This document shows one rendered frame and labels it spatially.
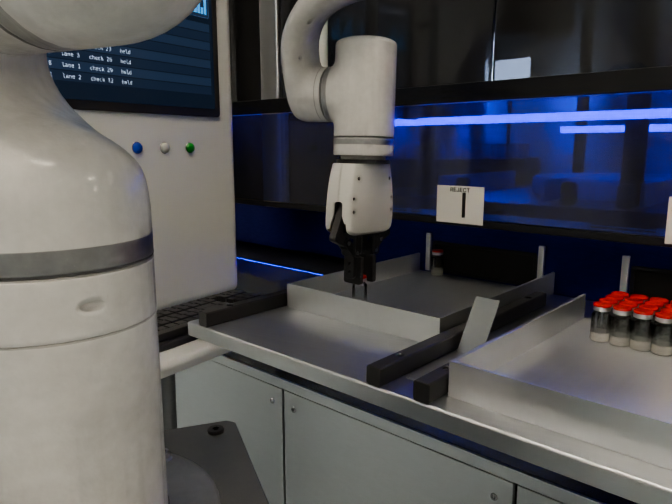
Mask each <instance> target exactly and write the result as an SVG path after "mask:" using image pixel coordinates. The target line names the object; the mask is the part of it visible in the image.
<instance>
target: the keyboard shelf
mask: <svg viewBox="0 0 672 504"><path fill-rule="evenodd" d="M228 352H230V350H227V349H225V348H222V347H219V346H217V345H214V344H211V343H209V342H206V341H203V340H201V339H197V340H194V341H191V342H188V343H185V344H183V345H180V346H177V347H174V348H171V349H168V350H165V351H163V352H160V353H159V354H160V372H161V379H162V378H165V377H167V376H170V375H172V374H175V373H177V372H180V371H182V370H185V369H187V368H190V367H192V366H195V365H197V364H200V363H202V362H205V361H208V360H210V359H213V358H215V357H218V356H220V355H223V354H225V353H228Z"/></svg>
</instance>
